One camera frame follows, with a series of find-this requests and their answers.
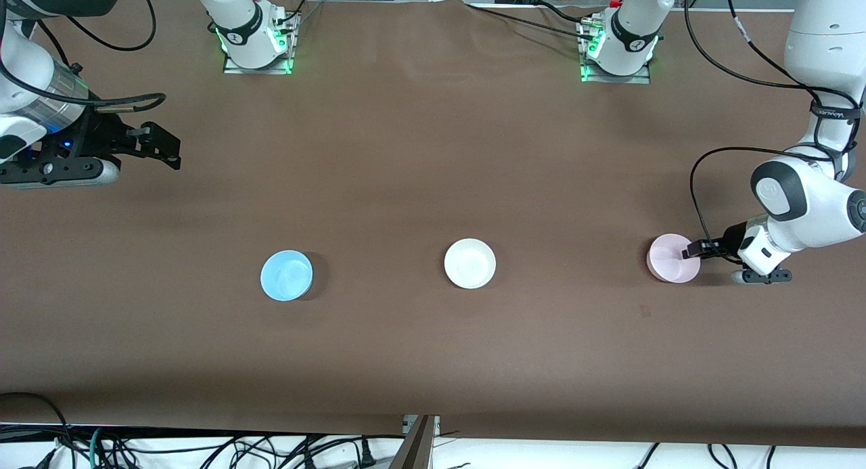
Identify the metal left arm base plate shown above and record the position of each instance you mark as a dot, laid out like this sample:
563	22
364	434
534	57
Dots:
636	79

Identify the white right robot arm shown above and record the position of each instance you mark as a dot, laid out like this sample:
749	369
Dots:
240	22

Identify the blue bowl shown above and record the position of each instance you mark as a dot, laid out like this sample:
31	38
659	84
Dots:
286	275

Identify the white bowl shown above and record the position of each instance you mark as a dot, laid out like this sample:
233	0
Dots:
469	263

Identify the pink bowl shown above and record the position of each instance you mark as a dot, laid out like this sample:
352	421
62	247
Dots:
666	259

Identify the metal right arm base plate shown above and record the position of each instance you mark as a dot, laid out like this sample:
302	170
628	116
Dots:
233	68

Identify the brown table cover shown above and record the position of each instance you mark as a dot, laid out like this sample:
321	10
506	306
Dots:
406	151

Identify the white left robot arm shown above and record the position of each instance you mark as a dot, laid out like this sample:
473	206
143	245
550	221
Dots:
812	205

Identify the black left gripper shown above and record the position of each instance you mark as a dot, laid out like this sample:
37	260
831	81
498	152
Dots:
731	239

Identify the black power plug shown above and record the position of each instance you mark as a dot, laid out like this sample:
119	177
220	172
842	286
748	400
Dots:
367	454

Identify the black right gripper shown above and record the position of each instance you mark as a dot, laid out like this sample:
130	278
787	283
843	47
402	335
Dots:
100	135

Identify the aluminium frame post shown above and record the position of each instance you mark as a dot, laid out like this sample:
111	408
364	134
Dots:
419	449

